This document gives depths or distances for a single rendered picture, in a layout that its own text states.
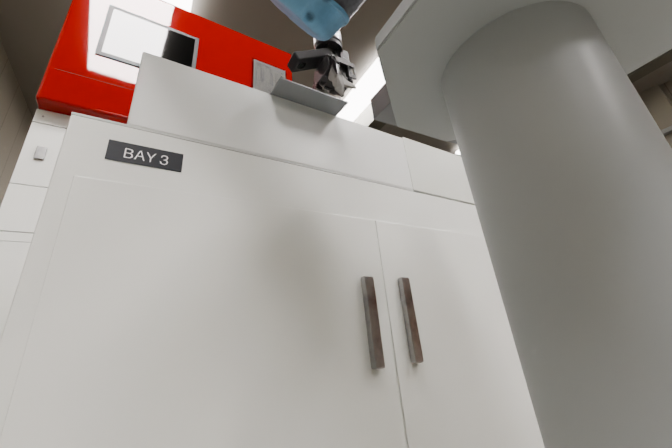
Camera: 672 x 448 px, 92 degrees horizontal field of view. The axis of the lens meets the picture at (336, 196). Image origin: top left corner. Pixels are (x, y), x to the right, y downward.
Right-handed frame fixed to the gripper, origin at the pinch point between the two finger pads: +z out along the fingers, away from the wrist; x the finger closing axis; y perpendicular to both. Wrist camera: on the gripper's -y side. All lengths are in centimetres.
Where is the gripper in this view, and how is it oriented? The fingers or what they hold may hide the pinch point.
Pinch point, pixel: (327, 106)
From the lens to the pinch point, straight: 78.4
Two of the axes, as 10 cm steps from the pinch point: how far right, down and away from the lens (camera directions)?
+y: 8.4, 1.6, 5.2
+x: -5.3, 3.9, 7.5
